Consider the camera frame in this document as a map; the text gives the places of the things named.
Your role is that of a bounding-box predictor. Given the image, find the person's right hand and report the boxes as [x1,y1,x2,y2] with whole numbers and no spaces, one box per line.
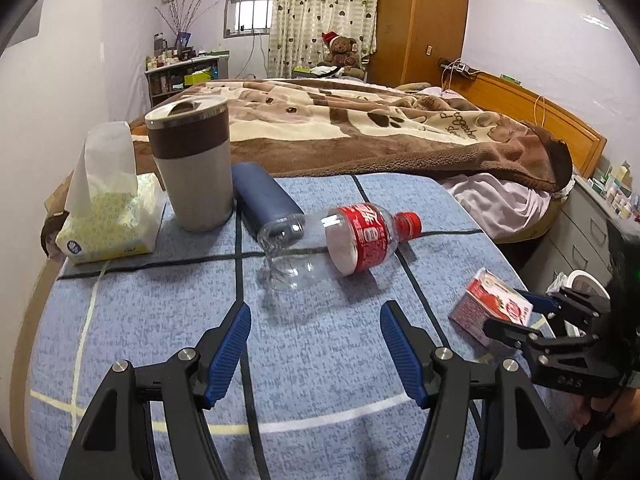
[572,387,640,441]

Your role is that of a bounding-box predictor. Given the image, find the pink bed sheet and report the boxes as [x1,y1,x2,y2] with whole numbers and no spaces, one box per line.
[420,85,566,241]

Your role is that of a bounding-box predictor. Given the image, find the row of small boxes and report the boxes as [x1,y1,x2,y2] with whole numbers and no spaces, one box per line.
[590,160,640,221]

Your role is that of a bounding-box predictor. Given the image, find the wooden headboard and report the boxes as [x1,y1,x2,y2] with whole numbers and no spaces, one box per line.
[462,70,608,178]

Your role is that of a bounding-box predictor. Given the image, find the wooden wardrobe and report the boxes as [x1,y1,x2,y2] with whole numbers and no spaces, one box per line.
[370,0,472,88]

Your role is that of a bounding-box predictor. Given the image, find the heart print curtain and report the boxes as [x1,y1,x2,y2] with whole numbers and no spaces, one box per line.
[267,0,383,80]

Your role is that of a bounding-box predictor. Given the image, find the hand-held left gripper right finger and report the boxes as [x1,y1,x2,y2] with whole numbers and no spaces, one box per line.
[379,301,583,480]

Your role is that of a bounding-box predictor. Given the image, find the grey nightstand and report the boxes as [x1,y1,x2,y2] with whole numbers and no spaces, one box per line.
[520,175,640,281]

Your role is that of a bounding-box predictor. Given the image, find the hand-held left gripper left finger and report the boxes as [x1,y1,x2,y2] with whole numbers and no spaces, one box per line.
[59,302,252,480]

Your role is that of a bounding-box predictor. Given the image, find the dark blue case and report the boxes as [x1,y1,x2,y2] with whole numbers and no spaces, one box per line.
[231,161,306,248]

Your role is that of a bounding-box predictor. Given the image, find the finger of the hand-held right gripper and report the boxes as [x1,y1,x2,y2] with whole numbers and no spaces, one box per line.
[514,286,613,331]
[482,319,596,361]

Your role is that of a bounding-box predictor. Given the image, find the clear red-label plastic bottle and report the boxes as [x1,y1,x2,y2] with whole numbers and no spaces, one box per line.
[257,202,423,293]

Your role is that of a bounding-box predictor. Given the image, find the blue patterned tablecloth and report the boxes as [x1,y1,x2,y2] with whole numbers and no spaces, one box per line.
[27,172,591,480]

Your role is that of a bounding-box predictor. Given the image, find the barred window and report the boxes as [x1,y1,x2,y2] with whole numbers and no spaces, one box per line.
[223,0,276,38]

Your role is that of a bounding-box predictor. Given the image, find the power strip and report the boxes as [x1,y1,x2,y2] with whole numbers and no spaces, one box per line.
[437,57,476,77]

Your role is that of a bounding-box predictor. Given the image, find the pink milk carton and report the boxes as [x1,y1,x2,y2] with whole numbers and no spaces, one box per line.
[448,267,535,348]

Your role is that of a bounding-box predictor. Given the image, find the brown and white tumbler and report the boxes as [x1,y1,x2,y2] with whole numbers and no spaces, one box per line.
[145,95,236,233]

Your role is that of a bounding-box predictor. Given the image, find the yellow tissue pack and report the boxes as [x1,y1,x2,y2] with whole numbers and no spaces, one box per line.
[55,122,166,266]

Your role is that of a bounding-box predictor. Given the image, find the brown teddy bear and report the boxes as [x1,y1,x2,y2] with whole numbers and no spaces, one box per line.
[317,31,368,80]

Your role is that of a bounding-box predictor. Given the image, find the brown printed blanket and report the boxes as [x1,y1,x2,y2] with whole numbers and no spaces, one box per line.
[127,77,573,193]

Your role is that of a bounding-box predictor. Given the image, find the white trash bin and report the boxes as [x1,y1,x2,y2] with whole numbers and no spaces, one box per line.
[557,269,613,341]

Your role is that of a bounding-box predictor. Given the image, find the dry branches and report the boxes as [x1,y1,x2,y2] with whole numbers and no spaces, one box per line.
[155,0,221,36]

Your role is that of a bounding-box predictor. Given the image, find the cluttered shelf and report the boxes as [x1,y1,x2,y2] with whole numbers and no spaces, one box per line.
[145,52,231,108]

